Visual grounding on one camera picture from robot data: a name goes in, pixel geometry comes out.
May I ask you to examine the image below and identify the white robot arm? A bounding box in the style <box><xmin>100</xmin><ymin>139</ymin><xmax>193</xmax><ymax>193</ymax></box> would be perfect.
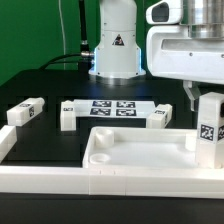
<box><xmin>89</xmin><ymin>0</ymin><xmax>224</xmax><ymax>100</ymax></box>

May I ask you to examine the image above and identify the white left fence wall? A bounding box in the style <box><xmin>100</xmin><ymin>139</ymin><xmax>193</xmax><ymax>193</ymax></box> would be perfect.
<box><xmin>0</xmin><ymin>125</ymin><xmax>17</xmax><ymax>163</ymax></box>

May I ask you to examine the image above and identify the white desk top tray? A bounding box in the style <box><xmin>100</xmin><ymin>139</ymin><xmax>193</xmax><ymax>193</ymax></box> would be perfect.
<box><xmin>82</xmin><ymin>127</ymin><xmax>200</xmax><ymax>169</ymax></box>

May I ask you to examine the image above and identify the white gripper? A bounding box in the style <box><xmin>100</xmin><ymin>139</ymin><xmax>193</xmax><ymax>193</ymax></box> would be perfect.
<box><xmin>146</xmin><ymin>0</ymin><xmax>224</xmax><ymax>112</ymax></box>

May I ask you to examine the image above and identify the black vertical cable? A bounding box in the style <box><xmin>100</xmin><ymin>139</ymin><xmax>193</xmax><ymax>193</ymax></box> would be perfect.
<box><xmin>78</xmin><ymin>0</ymin><xmax>90</xmax><ymax>53</ymax></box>

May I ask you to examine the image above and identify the white fence wall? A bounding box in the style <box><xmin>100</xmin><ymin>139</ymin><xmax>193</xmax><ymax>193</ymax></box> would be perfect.
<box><xmin>0</xmin><ymin>125</ymin><xmax>17</xmax><ymax>163</ymax></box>
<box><xmin>0</xmin><ymin>166</ymin><xmax>224</xmax><ymax>199</ymax></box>

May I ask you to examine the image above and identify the white front fence wall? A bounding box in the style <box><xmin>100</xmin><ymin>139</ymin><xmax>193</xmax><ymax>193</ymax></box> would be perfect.
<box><xmin>0</xmin><ymin>166</ymin><xmax>224</xmax><ymax>199</ymax></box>

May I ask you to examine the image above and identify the white marker base plate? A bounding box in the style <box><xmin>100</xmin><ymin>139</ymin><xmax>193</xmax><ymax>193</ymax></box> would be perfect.
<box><xmin>74</xmin><ymin>99</ymin><xmax>155</xmax><ymax>118</ymax></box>

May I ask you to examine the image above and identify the black cable with connector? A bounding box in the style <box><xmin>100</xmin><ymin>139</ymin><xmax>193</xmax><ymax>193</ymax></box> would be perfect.
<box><xmin>39</xmin><ymin>50</ymin><xmax>96</xmax><ymax>71</ymax></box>

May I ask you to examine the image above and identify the white thin cable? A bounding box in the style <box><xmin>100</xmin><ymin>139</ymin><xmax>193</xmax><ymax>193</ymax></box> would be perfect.
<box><xmin>58</xmin><ymin>0</ymin><xmax>67</xmax><ymax>71</ymax></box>

